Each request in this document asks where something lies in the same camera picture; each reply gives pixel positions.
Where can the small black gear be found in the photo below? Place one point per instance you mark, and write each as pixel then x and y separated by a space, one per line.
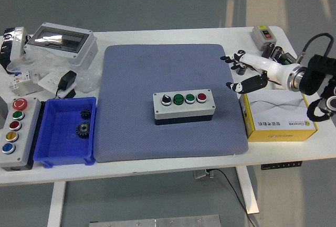
pixel 85 114

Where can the blue plastic bin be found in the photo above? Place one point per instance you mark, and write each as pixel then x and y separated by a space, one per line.
pixel 60 145

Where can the grey five-button control box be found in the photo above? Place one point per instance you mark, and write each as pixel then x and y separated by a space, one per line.
pixel 25 138

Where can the grey four-button control box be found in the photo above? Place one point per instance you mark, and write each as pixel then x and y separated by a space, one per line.
pixel 183 110

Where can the grey metal sheet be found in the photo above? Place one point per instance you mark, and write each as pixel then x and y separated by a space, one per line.
pixel 29 90

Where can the blue-grey padded mat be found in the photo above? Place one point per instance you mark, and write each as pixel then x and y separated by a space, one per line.
pixel 157 67

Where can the white table leg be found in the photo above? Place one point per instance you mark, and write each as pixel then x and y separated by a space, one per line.
pixel 56 203
pixel 248 193

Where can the black power adapter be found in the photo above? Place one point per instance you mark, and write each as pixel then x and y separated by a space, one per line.
pixel 67 79

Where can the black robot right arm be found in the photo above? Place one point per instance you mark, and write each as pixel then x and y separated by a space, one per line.
pixel 312 80

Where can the grey bracket under table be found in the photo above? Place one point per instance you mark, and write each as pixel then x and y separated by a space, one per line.
pixel 202 174

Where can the yellow white cardboard box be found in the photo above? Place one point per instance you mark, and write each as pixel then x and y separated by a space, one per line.
pixel 275 117

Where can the grey two-button switch box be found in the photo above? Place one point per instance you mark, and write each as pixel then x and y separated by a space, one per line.
pixel 262 37

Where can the white circuit breaker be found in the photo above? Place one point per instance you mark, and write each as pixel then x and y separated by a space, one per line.
pixel 19 79

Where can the white wall socket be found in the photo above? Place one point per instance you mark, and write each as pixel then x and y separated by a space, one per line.
pixel 48 81

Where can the plastic-wrapped white black device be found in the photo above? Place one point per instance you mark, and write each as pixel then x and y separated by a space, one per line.
pixel 17 43

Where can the large black gear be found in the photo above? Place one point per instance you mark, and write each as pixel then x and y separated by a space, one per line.
pixel 83 130

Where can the silver metal plate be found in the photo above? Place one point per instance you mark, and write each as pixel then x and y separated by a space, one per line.
pixel 157 221

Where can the grey enclosure with clear lid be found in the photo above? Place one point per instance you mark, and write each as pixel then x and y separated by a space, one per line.
pixel 78 54

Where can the black table control panel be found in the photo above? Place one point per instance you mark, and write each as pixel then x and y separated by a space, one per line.
pixel 278 166

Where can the clear plastic bag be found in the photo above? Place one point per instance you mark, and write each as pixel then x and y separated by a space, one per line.
pixel 47 64

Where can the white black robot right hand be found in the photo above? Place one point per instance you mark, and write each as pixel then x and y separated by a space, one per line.
pixel 273 71

